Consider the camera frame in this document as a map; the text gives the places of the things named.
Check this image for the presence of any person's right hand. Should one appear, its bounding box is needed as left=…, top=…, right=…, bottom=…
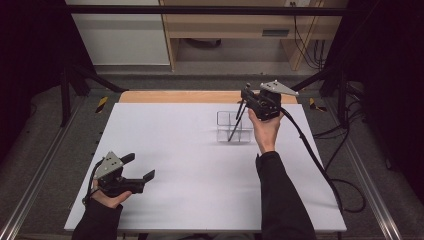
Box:
left=247, top=108, right=285, bottom=155

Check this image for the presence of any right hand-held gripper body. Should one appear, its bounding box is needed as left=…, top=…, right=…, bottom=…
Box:
left=248, top=79, right=299, bottom=122

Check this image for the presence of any black frame strut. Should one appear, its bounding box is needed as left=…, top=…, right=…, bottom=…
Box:
left=289, top=66, right=351, bottom=129
left=59, top=61, right=129, bottom=128

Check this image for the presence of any black makeup brush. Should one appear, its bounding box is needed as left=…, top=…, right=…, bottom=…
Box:
left=228, top=103, right=248, bottom=142

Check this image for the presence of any person's left hand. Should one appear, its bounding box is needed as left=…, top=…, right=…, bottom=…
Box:
left=90, top=178, right=133, bottom=209

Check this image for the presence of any black floor cable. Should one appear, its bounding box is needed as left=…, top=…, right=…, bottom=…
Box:
left=313, top=99, right=366, bottom=172
left=328, top=178, right=367, bottom=214

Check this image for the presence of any beige wooden desk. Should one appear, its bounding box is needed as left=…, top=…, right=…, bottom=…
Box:
left=159, top=0, right=348, bottom=72

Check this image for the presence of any black hanging cable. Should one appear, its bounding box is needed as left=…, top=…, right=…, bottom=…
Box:
left=289, top=1, right=321, bottom=70

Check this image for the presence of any yellow-handled tool left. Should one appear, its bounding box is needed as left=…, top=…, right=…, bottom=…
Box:
left=95, top=95, right=109, bottom=114

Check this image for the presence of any yellow-handled tool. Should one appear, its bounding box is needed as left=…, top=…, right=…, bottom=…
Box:
left=308, top=97, right=328, bottom=113
left=95, top=95, right=109, bottom=114

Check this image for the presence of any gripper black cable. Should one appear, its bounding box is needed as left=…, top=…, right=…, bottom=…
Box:
left=279, top=107, right=346, bottom=216
left=82, top=158, right=104, bottom=206

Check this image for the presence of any white wall socket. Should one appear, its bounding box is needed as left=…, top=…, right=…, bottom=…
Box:
left=284, top=0, right=313, bottom=8

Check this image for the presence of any white table board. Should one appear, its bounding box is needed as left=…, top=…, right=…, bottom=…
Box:
left=63, top=102, right=348, bottom=233

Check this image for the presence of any black curtain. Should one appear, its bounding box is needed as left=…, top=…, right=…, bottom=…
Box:
left=0, top=0, right=98, bottom=164
left=324, top=0, right=424, bottom=201

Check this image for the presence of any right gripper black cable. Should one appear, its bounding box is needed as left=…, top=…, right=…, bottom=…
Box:
left=279, top=107, right=346, bottom=216

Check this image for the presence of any black frame crossbar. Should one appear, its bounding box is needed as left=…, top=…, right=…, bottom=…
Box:
left=64, top=4, right=348, bottom=16

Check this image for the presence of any grey drawer handle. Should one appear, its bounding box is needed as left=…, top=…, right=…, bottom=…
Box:
left=261, top=29, right=290, bottom=38

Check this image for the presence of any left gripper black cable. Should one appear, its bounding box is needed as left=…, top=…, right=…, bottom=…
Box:
left=82, top=158, right=104, bottom=206

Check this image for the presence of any white cabinet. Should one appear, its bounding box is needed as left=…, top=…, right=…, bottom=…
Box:
left=64, top=0, right=171, bottom=66

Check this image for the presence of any black cable bundle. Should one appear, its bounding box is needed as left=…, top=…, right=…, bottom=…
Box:
left=313, top=39, right=327, bottom=70

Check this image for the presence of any yellow-handled tool right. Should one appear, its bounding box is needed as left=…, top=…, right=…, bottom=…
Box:
left=308, top=97, right=328, bottom=113

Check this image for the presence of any aluminium floor rail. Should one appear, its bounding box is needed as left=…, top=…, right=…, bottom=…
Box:
left=0, top=96, right=84, bottom=240
left=324, top=99, right=404, bottom=240

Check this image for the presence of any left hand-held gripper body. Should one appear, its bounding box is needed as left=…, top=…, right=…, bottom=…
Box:
left=94, top=151, right=146, bottom=198

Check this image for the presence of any clear acrylic organizer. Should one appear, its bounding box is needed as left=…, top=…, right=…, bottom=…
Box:
left=215, top=109, right=255, bottom=144

